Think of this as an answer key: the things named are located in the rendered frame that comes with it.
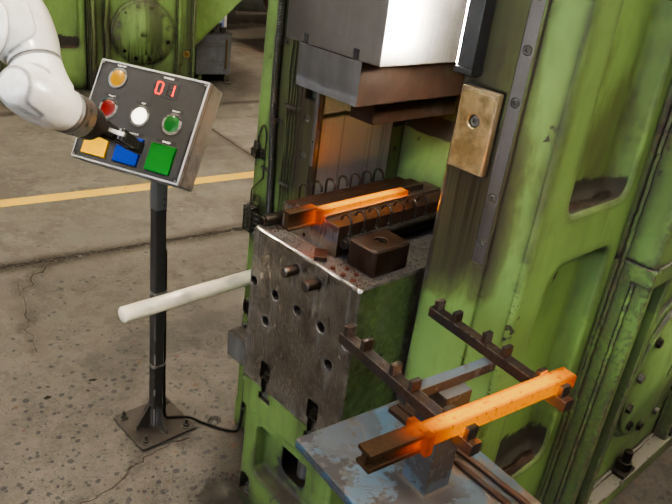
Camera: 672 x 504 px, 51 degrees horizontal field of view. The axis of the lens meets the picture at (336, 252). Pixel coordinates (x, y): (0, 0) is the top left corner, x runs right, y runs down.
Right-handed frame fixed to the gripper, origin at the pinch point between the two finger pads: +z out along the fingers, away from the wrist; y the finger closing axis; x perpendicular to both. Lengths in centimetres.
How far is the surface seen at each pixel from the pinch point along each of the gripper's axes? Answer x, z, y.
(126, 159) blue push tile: -2.5, 12.5, -9.2
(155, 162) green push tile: -1.3, 12.5, -0.7
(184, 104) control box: 15.3, 13.3, 1.7
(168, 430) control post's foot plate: -81, 73, -3
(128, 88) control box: 16.0, 13.3, -16.0
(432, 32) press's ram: 39, -5, 64
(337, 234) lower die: -7, 8, 53
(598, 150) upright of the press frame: 28, 16, 103
